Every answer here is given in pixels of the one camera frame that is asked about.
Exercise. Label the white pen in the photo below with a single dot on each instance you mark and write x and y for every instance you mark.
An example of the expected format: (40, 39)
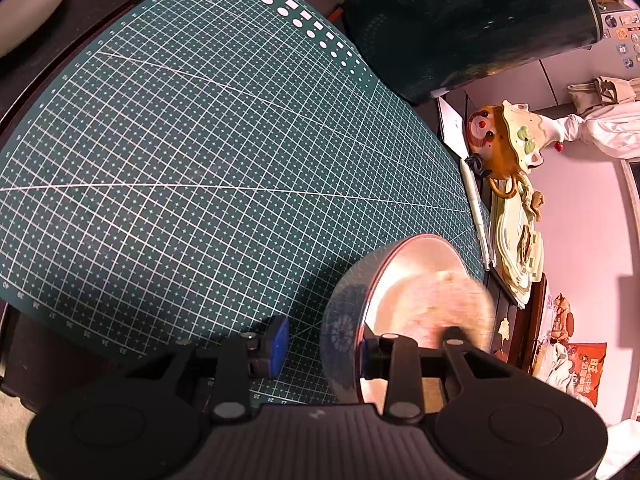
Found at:
(472, 200)

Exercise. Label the beige hanging tote bag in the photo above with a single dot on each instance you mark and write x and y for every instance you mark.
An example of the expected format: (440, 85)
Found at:
(605, 90)

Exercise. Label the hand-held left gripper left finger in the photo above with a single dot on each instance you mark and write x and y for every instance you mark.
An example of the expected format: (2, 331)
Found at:
(277, 347)

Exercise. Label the yellow ginkgo leaf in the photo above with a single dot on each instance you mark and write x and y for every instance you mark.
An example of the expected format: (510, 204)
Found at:
(504, 329)

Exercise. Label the green cutting mat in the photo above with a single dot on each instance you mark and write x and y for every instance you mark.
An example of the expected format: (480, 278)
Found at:
(200, 160)

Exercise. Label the dark green kettle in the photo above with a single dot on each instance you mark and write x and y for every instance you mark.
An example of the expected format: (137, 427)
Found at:
(475, 25)

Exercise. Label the white crumpled cloth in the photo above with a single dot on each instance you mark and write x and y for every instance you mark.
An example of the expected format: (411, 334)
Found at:
(555, 365)

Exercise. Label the white paper card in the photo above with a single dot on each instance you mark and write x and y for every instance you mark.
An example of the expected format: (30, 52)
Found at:
(452, 125)

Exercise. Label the orange plush toy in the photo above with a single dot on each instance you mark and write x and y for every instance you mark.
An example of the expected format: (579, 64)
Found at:
(562, 315)

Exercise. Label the white oval sponge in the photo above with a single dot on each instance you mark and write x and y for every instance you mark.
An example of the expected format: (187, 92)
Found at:
(450, 300)

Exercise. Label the tan folded fabric scrap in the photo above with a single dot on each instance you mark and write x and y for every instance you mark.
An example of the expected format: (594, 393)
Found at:
(526, 240)

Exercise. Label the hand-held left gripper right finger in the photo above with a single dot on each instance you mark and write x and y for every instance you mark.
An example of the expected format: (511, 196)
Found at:
(367, 357)

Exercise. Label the pale cloth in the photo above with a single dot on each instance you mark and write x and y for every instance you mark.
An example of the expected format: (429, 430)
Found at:
(620, 440)

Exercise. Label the stack of pale green lids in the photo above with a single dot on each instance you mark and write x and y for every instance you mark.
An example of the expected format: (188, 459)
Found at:
(510, 270)

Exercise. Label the black binder clip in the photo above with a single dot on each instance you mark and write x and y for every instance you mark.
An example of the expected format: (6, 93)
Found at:
(480, 165)

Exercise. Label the orange bear ceramic mug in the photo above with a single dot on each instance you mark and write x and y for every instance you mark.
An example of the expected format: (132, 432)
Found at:
(487, 135)

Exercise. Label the beige crumpled fabric scrap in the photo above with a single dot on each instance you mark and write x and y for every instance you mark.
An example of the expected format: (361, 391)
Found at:
(534, 202)

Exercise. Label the brown wooden cabinet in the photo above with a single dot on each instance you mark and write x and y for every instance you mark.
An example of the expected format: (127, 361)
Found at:
(537, 320)

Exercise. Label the orange snack bag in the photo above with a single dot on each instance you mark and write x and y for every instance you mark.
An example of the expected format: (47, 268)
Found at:
(587, 370)

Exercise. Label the white hanging clothes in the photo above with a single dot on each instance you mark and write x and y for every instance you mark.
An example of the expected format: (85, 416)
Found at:
(615, 130)

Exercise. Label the grey refrigerator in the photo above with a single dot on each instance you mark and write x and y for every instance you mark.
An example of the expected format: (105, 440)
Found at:
(575, 75)

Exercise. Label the clear pen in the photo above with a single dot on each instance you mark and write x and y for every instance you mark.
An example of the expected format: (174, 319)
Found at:
(487, 245)

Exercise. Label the small pale green container lid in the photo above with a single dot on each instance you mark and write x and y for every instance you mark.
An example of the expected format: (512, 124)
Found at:
(512, 230)

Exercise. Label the white ceramic bowl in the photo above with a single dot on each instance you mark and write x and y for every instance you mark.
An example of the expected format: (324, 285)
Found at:
(425, 265)

